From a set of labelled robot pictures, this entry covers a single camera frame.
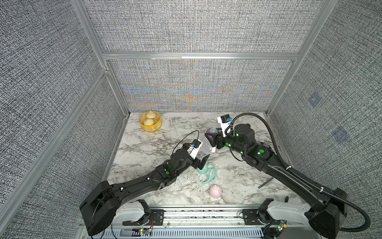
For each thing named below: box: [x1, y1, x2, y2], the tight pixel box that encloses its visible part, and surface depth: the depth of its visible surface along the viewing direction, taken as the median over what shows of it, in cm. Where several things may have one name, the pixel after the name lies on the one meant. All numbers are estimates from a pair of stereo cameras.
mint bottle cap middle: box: [196, 163, 209, 175], surface depth 89 cm
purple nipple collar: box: [204, 127, 220, 148], surface depth 70 cm
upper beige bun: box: [145, 110, 157, 119], surface depth 112 cm
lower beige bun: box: [143, 118, 155, 126], surface depth 108 cm
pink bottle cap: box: [209, 184, 222, 199], surface depth 80 cm
